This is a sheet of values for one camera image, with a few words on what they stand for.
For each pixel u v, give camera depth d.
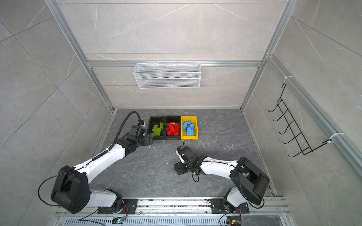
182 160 0.77
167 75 1.00
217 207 0.74
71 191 0.41
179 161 0.78
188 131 1.01
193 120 1.07
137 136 0.67
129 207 0.73
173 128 1.02
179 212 0.73
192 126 1.03
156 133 1.01
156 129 1.01
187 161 0.67
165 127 0.98
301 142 0.64
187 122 1.04
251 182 0.43
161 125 1.07
